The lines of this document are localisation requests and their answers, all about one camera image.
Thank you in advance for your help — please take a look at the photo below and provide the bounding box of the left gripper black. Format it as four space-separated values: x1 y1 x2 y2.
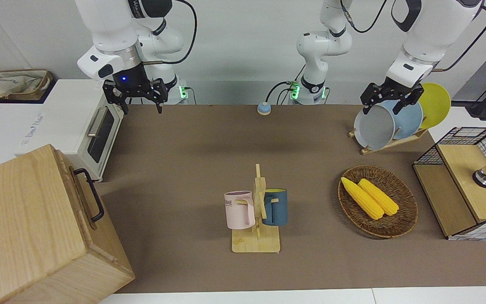
360 77 425 116

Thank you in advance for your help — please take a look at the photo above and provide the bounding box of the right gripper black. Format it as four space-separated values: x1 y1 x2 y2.
103 62 169 115

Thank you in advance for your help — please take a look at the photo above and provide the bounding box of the wooden drawer with black handle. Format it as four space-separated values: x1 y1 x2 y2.
54 146 116 263

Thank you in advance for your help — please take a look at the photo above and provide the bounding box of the light wooden drawer cabinet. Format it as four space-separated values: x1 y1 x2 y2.
0 144 136 304

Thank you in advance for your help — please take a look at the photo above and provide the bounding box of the light blue plate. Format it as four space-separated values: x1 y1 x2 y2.
384 100 424 140

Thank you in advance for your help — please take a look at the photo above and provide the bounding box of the grey plate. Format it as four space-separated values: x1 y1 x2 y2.
354 105 396 150

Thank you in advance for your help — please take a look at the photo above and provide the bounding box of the yellow plate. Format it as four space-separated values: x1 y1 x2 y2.
418 83 451 129

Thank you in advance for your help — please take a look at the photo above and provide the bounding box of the wooden plate rack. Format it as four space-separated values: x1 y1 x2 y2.
348 126 429 155

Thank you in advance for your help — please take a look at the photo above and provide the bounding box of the white toaster oven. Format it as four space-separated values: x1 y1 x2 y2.
14 79 124 183

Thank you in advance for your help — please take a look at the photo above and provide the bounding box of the brown table mat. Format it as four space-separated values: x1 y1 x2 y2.
95 104 486 294

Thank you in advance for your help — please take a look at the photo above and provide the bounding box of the wicker tray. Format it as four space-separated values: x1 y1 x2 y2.
0 69 54 102

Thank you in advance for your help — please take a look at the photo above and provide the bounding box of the yellow corn cob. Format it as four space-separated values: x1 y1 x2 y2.
358 179 400 216
341 177 385 220

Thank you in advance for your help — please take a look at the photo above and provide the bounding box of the brown wicker basket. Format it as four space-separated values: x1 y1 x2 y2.
337 165 419 239

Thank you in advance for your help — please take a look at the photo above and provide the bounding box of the cream cloth bag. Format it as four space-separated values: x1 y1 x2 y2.
0 75 46 100

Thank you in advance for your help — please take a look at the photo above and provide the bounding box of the pink mug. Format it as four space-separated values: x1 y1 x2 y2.
224 190 256 230

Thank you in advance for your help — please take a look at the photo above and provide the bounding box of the dark blue mug yellow inside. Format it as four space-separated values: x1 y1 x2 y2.
262 188 289 226

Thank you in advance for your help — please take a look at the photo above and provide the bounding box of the wooden mug rack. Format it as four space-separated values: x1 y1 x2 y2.
231 163 281 254

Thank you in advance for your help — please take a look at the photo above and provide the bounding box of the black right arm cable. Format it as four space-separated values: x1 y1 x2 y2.
143 0 197 65

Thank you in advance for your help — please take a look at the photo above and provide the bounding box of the wire grid wooden shelf rack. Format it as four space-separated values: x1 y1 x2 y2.
413 127 486 241

